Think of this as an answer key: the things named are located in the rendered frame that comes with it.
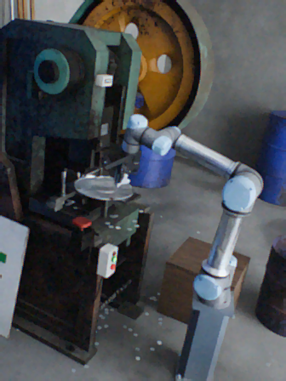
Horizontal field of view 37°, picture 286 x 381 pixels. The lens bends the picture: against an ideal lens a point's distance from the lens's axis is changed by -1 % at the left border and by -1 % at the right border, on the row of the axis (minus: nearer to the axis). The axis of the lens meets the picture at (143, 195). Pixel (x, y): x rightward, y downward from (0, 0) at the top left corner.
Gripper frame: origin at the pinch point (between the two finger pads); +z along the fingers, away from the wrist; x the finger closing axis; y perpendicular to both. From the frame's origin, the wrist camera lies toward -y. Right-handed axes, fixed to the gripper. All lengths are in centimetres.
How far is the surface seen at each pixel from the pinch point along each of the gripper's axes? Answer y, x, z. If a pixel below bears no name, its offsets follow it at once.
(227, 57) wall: 213, 274, 47
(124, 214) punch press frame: 12.0, 6.4, 25.9
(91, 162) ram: -7.6, 16.3, 0.6
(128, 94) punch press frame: 9.8, 35.1, -26.1
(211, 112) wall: 209, 257, 111
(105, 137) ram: -0.5, 25.5, -7.7
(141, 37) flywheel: 21, 66, -42
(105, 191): -0.3, 7.9, 11.4
